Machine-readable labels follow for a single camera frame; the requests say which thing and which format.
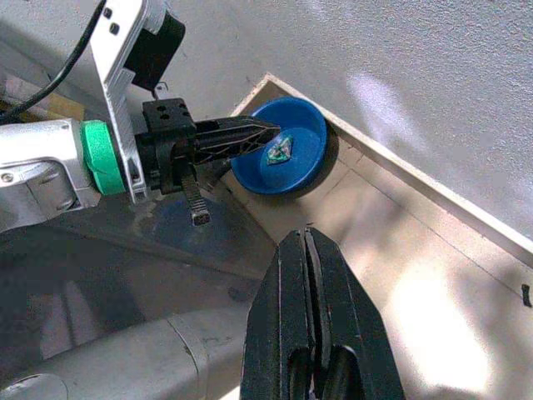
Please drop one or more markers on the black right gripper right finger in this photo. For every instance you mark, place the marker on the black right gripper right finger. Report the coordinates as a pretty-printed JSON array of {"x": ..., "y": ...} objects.
[{"x": 354, "y": 325}]

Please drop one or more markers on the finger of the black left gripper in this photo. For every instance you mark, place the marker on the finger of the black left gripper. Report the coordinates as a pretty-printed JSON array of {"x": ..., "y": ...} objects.
[
  {"x": 233, "y": 125},
  {"x": 233, "y": 148}
]

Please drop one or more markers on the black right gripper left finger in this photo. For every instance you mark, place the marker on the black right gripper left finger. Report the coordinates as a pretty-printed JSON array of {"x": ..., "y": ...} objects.
[{"x": 275, "y": 325}]

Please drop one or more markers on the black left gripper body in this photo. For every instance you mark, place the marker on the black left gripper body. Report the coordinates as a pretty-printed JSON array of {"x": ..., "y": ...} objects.
[{"x": 166, "y": 137}]

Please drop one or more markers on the grey top-load washing machine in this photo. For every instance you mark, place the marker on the grey top-load washing machine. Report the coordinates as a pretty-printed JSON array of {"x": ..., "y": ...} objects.
[{"x": 104, "y": 258}]

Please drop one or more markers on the small green wrapper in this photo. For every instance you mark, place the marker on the small green wrapper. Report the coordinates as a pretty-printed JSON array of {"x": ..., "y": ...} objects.
[{"x": 280, "y": 151}]

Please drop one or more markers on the blue plastic basin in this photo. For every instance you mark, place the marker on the blue plastic basin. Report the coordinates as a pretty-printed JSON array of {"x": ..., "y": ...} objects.
[{"x": 300, "y": 166}]

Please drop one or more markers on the cream skirting board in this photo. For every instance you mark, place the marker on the cream skirting board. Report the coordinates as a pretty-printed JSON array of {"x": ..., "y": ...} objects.
[{"x": 416, "y": 166}]

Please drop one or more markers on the small black floor scrap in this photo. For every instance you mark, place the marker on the small black floor scrap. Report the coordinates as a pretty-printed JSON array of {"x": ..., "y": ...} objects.
[{"x": 526, "y": 295}]

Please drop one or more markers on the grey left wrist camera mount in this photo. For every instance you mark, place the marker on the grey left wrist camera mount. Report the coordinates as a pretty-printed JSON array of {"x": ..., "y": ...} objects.
[{"x": 116, "y": 62}]

